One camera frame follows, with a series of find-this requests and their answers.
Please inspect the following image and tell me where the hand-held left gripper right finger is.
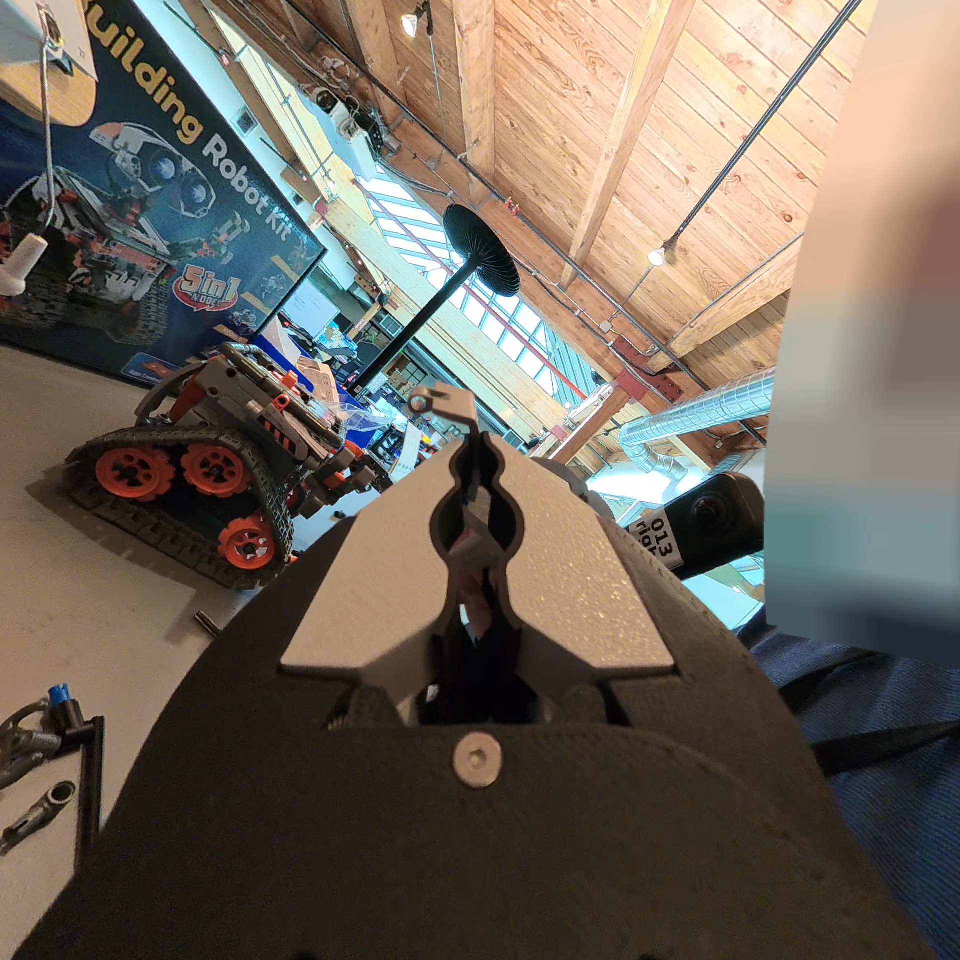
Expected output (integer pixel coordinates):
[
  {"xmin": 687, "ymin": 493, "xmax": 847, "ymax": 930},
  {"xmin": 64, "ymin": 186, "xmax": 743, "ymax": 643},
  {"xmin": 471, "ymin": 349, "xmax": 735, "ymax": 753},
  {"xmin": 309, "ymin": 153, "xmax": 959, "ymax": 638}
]
[{"xmin": 487, "ymin": 433, "xmax": 675, "ymax": 721}]

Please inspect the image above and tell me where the whiteboard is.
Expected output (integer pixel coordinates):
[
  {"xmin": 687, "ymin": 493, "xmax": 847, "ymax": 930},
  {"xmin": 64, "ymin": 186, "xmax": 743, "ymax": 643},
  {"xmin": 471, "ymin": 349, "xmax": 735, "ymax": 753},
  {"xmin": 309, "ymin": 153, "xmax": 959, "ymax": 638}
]
[{"xmin": 288, "ymin": 281, "xmax": 342, "ymax": 335}]

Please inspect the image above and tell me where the blue robot kit box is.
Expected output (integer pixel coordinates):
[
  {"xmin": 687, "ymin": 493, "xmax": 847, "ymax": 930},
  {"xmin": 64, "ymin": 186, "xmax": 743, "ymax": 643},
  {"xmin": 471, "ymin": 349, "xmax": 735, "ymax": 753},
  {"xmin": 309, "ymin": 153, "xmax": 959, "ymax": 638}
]
[{"xmin": 0, "ymin": 0, "xmax": 327, "ymax": 387}]

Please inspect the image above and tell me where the white book stand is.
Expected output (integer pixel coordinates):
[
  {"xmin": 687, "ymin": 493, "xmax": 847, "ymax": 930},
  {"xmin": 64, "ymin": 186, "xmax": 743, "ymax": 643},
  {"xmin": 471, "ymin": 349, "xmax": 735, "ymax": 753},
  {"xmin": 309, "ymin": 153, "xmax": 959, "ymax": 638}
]
[{"xmin": 0, "ymin": 0, "xmax": 99, "ymax": 297}]

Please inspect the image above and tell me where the grey orange tracked toy robot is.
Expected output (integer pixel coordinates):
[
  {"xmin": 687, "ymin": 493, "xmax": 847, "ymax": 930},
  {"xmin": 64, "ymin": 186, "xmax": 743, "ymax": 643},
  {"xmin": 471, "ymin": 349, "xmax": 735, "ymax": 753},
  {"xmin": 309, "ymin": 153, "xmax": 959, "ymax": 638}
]
[{"xmin": 63, "ymin": 341, "xmax": 391, "ymax": 594}]

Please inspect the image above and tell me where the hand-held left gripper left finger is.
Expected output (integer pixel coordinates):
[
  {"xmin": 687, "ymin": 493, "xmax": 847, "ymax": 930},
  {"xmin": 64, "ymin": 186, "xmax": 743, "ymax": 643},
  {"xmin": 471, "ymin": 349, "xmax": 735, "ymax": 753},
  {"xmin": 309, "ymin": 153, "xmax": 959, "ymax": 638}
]
[{"xmin": 279, "ymin": 436, "xmax": 462, "ymax": 725}]

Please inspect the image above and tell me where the black floor lamp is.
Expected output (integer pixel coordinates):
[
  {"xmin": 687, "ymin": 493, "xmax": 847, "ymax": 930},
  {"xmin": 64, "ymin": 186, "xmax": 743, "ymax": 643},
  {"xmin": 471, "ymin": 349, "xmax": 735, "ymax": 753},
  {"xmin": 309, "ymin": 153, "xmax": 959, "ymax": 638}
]
[{"xmin": 351, "ymin": 202, "xmax": 521, "ymax": 395}]

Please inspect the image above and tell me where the long black axle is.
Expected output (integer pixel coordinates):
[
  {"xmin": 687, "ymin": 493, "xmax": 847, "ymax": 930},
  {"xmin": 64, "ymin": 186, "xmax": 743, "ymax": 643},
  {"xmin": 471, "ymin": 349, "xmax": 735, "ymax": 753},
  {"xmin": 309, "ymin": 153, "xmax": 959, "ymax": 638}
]
[{"xmin": 75, "ymin": 716, "xmax": 106, "ymax": 879}]

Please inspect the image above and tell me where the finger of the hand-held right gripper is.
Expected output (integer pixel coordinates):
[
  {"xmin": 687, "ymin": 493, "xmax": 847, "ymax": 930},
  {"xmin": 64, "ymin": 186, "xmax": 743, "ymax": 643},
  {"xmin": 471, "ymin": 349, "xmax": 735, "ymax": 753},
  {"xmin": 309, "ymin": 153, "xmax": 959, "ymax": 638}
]
[{"xmin": 536, "ymin": 459, "xmax": 624, "ymax": 526}]

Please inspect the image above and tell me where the silver air duct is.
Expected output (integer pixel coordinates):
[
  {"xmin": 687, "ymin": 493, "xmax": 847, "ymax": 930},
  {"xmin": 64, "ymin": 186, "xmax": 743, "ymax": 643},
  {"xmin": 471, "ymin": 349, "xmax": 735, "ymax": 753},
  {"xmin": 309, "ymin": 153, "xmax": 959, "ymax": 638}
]
[{"xmin": 618, "ymin": 367, "xmax": 775, "ymax": 481}]

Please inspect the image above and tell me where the person's clothed body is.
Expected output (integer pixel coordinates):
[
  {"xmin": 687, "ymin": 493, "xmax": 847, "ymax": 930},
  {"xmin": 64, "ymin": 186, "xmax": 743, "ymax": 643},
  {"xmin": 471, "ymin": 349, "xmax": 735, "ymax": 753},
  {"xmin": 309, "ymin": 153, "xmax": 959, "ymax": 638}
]
[{"xmin": 738, "ymin": 607, "xmax": 960, "ymax": 960}]

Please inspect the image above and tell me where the small grey pin connector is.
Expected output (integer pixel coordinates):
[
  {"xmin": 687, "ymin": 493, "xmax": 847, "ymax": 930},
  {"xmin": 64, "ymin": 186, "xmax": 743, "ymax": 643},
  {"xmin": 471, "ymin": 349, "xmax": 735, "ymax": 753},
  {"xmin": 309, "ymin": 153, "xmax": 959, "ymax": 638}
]
[{"xmin": 0, "ymin": 780, "xmax": 78, "ymax": 856}]

